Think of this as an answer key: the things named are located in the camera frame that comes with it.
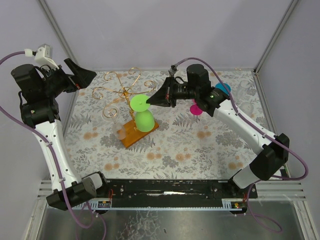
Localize clear wine glass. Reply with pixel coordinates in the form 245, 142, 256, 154
236, 80, 251, 100
101, 105, 127, 140
239, 102, 254, 116

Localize pink wine glass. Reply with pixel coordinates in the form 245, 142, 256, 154
189, 99, 203, 116

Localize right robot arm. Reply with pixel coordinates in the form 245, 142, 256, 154
146, 64, 290, 189

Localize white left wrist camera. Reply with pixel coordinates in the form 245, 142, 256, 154
24, 44, 60, 71

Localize gold wire glass rack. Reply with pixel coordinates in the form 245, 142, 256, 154
91, 67, 160, 148

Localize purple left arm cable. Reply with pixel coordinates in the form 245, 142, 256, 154
0, 50, 107, 240

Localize clear wine glass front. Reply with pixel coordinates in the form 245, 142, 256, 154
101, 105, 127, 140

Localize green wine glass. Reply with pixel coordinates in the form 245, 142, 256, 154
130, 94, 155, 133

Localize floral table mat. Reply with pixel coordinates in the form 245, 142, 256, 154
65, 71, 257, 180

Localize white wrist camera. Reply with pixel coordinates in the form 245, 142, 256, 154
24, 44, 60, 71
168, 64, 183, 81

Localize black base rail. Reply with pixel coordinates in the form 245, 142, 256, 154
88, 172, 258, 210

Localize blue wine glass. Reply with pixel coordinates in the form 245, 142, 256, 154
214, 83, 231, 96

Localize white slotted cable duct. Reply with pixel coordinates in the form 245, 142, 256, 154
72, 198, 112, 211

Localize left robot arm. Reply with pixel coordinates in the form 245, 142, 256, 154
11, 58, 108, 211

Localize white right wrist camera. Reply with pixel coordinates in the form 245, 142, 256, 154
168, 64, 183, 81

